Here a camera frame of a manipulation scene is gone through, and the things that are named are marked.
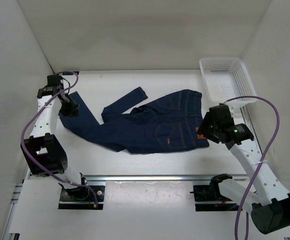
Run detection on dark blue denim trousers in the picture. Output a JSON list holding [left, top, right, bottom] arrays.
[[60, 87, 209, 154]]

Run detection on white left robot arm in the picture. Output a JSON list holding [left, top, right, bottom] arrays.
[[21, 72, 91, 201]]

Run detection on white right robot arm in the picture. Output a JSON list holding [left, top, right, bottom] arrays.
[[197, 104, 290, 235]]

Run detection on dark label sticker on table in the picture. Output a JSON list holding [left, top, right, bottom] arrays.
[[62, 71, 79, 76]]

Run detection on white perforated plastic basket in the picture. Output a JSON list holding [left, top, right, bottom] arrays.
[[199, 57, 257, 109]]

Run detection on aluminium right side rail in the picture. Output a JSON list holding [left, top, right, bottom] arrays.
[[240, 106, 261, 151]]

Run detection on aluminium rail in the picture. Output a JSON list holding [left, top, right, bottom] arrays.
[[240, 106, 261, 151], [22, 174, 270, 183], [25, 74, 62, 174]]

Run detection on aluminium left side rail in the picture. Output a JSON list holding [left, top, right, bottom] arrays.
[[25, 74, 62, 174]]

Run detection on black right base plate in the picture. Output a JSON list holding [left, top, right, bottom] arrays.
[[190, 185, 238, 212]]

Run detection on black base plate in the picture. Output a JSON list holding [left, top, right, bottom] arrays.
[[58, 184, 105, 210], [190, 185, 238, 212]]

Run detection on aluminium front rail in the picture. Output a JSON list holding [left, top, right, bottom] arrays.
[[22, 174, 270, 183]]

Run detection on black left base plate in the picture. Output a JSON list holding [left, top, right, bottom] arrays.
[[58, 184, 105, 210]]

